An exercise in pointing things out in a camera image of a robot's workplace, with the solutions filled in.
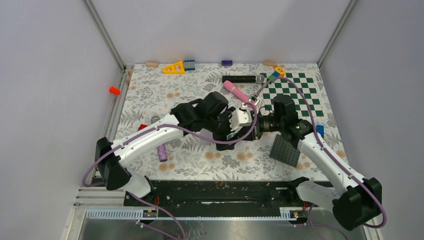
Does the black microphone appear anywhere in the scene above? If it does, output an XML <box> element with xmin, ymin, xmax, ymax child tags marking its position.
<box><xmin>221</xmin><ymin>74</ymin><xmax>265</xmax><ymax>84</ymax></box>

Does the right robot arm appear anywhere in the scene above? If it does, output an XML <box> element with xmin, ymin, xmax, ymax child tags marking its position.
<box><xmin>230</xmin><ymin>95</ymin><xmax>386</xmax><ymax>231</ymax></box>

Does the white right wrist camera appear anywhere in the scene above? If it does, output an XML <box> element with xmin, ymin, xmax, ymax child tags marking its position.
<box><xmin>249</xmin><ymin>95</ymin><xmax>265</xmax><ymax>113</ymax></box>

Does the aluminium side rail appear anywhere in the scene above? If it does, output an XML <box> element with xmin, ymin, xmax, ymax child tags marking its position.
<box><xmin>100</xmin><ymin>65</ymin><xmax>134</xmax><ymax>140</ymax></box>

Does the orange yellow ring toy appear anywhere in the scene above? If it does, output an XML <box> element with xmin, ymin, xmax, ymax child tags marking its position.
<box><xmin>273</xmin><ymin>66</ymin><xmax>286</xmax><ymax>77</ymax></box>

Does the pink microphone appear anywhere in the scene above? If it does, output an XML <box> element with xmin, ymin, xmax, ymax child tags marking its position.
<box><xmin>223</xmin><ymin>80</ymin><xmax>249</xmax><ymax>103</ymax></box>

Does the white perforated cable tray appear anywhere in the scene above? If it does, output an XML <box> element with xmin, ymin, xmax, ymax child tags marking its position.
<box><xmin>84</xmin><ymin>208</ymin><xmax>298</xmax><ymax>221</ymax></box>

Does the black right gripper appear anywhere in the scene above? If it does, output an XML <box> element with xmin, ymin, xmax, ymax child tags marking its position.
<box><xmin>239</xmin><ymin>110</ymin><xmax>284</xmax><ymax>141</ymax></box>

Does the grey and blue brick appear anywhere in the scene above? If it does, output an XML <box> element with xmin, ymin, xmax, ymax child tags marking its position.
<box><xmin>183</xmin><ymin>59</ymin><xmax>196</xmax><ymax>71</ymax></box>

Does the light wooden block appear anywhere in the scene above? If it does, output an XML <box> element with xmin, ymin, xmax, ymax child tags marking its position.
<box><xmin>145</xmin><ymin>61</ymin><xmax>159</xmax><ymax>68</ymax></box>

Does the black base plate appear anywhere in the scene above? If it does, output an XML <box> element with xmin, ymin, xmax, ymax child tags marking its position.
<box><xmin>143</xmin><ymin>177</ymin><xmax>306</xmax><ymax>217</ymax></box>

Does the red plastic cylinder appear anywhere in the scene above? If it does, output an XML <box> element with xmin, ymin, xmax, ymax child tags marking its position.
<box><xmin>108</xmin><ymin>86</ymin><xmax>121</xmax><ymax>96</ymax></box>

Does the purple glitter microphone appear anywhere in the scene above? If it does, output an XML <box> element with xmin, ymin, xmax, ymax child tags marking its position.
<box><xmin>150</xmin><ymin>115</ymin><xmax>169</xmax><ymax>163</ymax></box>

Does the floral patterned table mat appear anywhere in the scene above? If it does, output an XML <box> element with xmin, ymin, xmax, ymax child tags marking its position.
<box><xmin>115</xmin><ymin>63</ymin><xmax>347</xmax><ymax>181</ymax></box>

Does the multicolour brick stack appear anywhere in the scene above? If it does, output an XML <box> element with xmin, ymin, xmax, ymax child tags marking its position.
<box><xmin>315</xmin><ymin>124</ymin><xmax>325</xmax><ymax>139</ymax></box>

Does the green blue toy brick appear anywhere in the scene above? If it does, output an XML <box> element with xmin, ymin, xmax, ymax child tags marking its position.
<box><xmin>266</xmin><ymin>72</ymin><xmax>280</xmax><ymax>84</ymax></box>

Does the purple flat toy brick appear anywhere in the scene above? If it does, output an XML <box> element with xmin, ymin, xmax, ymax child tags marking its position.
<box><xmin>221</xmin><ymin>60</ymin><xmax>233</xmax><ymax>66</ymax></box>

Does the green white glue stick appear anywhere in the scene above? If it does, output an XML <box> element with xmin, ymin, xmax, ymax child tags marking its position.
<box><xmin>226</xmin><ymin>133</ymin><xmax>236</xmax><ymax>141</ymax></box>

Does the green white chessboard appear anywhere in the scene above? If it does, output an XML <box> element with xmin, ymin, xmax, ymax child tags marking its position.
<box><xmin>260</xmin><ymin>72</ymin><xmax>326</xmax><ymax>119</ymax></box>

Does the blue red toy car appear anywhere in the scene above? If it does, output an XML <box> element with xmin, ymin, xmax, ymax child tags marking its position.
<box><xmin>138</xmin><ymin>124</ymin><xmax>148</xmax><ymax>131</ymax></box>

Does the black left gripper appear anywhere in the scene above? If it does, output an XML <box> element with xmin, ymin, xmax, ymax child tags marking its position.
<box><xmin>204</xmin><ymin>107</ymin><xmax>242</xmax><ymax>150</ymax></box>

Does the yellow triangle shape toy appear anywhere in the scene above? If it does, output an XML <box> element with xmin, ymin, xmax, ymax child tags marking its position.
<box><xmin>162</xmin><ymin>60</ymin><xmax>185</xmax><ymax>75</ymax></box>

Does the dark grey studded baseplate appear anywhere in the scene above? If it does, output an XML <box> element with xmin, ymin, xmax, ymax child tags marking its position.
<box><xmin>269</xmin><ymin>134</ymin><xmax>301</xmax><ymax>168</ymax></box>

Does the wooden block back right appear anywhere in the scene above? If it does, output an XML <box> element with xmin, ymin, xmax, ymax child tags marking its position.
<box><xmin>263</xmin><ymin>60</ymin><xmax>279</xmax><ymax>68</ymax></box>

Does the wooden block by rail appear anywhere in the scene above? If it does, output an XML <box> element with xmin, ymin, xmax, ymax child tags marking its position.
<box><xmin>125</xmin><ymin>70</ymin><xmax>133</xmax><ymax>84</ymax></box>

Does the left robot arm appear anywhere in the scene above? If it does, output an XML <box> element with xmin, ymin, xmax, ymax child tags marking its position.
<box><xmin>95</xmin><ymin>91</ymin><xmax>235</xmax><ymax>206</ymax></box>

